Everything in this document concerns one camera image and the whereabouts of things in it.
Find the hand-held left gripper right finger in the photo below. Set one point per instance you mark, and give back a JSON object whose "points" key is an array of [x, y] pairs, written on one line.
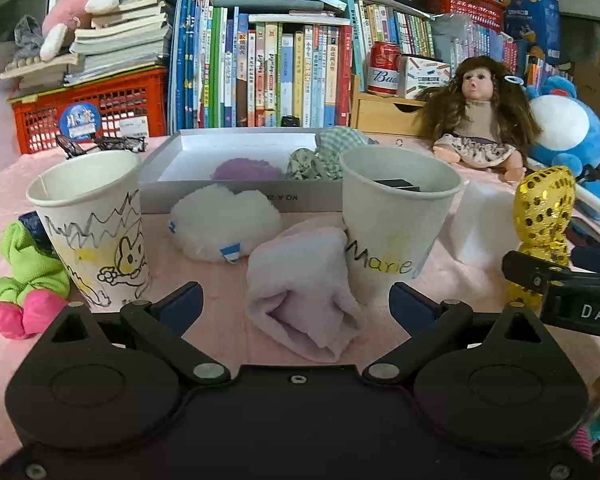
{"points": [[410, 307]]}

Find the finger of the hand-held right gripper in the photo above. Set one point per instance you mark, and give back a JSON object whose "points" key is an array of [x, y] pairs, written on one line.
{"points": [[530, 272], [597, 261]]}

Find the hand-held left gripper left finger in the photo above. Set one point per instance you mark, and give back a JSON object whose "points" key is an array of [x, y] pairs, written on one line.
{"points": [[182, 307]]}

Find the gold sequin soft toy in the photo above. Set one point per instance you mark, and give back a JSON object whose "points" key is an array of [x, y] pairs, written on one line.
{"points": [[542, 210]]}

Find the white tissue paper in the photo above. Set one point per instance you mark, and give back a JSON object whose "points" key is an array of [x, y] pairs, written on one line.
{"points": [[482, 225]]}

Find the light purple towel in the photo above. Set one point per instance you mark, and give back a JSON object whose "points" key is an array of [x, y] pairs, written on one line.
{"points": [[300, 285]]}

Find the shallow grey cardboard box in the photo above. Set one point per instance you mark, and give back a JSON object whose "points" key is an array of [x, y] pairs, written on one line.
{"points": [[240, 200]]}

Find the green and pink soft toy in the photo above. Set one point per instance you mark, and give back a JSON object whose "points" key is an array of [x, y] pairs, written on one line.
{"points": [[30, 275]]}

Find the purple soft ball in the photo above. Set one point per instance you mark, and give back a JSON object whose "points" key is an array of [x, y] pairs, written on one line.
{"points": [[247, 170]]}

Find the paper cup with handwriting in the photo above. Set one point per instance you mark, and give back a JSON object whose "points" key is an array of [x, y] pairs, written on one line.
{"points": [[385, 240]]}

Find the white fluffy plush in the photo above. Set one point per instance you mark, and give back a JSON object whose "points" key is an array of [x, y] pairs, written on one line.
{"points": [[220, 222]]}

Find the paper cup with rabbit drawing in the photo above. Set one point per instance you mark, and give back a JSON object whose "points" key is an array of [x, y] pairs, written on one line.
{"points": [[90, 230]]}

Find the black clips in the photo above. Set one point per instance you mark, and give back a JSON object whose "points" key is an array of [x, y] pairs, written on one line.
{"points": [[397, 185]]}

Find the blue and white plush toy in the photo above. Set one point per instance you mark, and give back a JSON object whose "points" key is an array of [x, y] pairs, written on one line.
{"points": [[562, 125]]}

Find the brown cardboard box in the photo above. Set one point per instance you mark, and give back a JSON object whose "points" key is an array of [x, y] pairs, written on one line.
{"points": [[597, 90]]}

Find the brown-haired doll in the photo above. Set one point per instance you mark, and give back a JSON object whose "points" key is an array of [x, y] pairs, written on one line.
{"points": [[475, 110]]}

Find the green checked fabric bundle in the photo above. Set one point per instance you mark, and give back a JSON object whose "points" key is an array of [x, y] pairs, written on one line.
{"points": [[337, 147]]}

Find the floral fabric bundle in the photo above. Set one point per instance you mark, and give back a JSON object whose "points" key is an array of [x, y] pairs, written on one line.
{"points": [[305, 165]]}

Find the black metal miniature bicycle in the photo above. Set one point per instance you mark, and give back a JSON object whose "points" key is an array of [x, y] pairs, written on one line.
{"points": [[110, 144]]}

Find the wooden drawer box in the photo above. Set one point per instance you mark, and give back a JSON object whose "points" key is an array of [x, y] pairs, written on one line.
{"points": [[380, 112]]}

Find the small black box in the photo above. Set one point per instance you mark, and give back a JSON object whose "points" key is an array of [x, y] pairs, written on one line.
{"points": [[290, 121]]}

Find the red plastic crate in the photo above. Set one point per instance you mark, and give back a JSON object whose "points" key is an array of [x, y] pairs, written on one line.
{"points": [[120, 95]]}

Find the small white pencil box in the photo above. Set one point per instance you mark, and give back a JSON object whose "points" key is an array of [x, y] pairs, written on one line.
{"points": [[425, 75]]}

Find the red drink can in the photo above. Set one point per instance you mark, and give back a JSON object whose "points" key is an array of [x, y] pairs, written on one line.
{"points": [[385, 67]]}

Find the row of colourful upright books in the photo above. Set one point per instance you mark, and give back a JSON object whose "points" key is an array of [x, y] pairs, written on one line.
{"points": [[260, 70]]}

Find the blue printed carton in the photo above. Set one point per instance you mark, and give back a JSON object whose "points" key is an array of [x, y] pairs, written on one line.
{"points": [[532, 15]]}

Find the row of thin upright books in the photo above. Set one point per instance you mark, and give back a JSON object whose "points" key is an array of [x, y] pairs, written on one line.
{"points": [[415, 30]]}

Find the red plastic basket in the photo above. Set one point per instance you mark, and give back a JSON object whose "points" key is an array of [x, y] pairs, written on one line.
{"points": [[465, 5]]}

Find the stack of worn books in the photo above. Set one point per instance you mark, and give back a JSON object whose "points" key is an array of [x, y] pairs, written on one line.
{"points": [[125, 35]]}

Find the grey fabric toy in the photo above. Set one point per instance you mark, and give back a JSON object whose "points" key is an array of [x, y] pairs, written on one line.
{"points": [[27, 35]]}

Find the grey-green flat book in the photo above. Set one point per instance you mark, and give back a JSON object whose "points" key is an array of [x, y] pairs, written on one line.
{"points": [[270, 5]]}

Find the pink and white plush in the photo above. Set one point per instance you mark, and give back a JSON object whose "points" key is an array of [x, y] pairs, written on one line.
{"points": [[75, 5]]}

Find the white rail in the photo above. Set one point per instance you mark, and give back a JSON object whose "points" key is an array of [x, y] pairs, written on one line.
{"points": [[597, 205]]}

